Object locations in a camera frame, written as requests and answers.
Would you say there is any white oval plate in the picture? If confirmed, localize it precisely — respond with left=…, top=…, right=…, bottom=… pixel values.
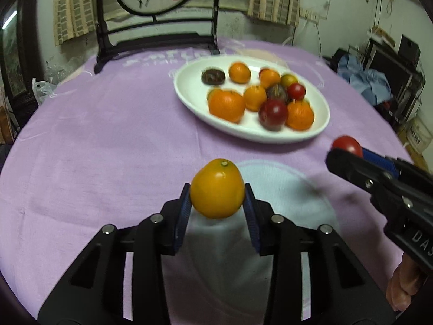
left=173, top=55, right=330, bottom=143

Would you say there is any large dark water chestnut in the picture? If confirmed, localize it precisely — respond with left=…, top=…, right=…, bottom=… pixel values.
left=201, top=69, right=226, bottom=85

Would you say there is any large dark red tomato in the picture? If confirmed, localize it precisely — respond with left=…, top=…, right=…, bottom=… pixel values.
left=258, top=99, right=289, bottom=132

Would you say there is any dark wooden glass cabinet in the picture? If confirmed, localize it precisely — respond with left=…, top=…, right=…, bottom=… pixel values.
left=0, top=0, right=40, bottom=126

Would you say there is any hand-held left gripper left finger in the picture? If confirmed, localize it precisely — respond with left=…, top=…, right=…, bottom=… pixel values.
left=37, top=183, right=192, bottom=325

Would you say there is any black monitor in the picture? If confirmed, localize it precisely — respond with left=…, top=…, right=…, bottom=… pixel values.
left=367, top=39, right=426, bottom=111

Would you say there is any patterned beige curtain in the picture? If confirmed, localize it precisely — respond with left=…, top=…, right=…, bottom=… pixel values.
left=54, top=0, right=99, bottom=47
left=248, top=0, right=301, bottom=28

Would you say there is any person's right hand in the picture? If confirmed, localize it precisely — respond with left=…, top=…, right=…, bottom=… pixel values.
left=386, top=252, right=428, bottom=312

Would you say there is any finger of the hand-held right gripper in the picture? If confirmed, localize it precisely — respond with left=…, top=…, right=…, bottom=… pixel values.
left=325, top=148, right=421, bottom=211
left=361, top=147, right=417, bottom=179

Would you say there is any white plastic bag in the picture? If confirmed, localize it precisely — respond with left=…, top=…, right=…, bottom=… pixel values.
left=32, top=78, right=59, bottom=106

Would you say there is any cardboard box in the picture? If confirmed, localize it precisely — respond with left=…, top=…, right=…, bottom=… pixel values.
left=404, top=115, right=433, bottom=159

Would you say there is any small orange mandarin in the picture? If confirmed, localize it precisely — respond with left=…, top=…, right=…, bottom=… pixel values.
left=244, top=85, right=268, bottom=112

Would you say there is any yellow-orange citrus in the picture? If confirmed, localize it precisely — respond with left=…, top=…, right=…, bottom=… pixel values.
left=189, top=158, right=245, bottom=219

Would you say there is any purple tablecloth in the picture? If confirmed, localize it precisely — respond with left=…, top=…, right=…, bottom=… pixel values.
left=0, top=39, right=420, bottom=325

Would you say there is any orange kumquat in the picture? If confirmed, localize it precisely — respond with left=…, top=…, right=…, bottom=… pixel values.
left=259, top=69, right=281, bottom=89
left=229, top=62, right=252, bottom=84

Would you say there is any blue cloth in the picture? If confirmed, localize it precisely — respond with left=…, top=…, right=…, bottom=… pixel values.
left=338, top=54, right=395, bottom=106

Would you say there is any large red cherry tomato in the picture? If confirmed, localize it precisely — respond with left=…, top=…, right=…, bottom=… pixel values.
left=331, top=135, right=363, bottom=159

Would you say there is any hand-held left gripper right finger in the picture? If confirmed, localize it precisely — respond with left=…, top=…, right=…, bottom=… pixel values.
left=244, top=183, right=396, bottom=325

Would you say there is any black speaker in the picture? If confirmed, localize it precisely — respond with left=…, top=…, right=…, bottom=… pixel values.
left=397, top=35, right=422, bottom=64

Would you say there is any large orange mandarin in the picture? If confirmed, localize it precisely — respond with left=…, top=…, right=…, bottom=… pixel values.
left=208, top=89, right=246, bottom=124

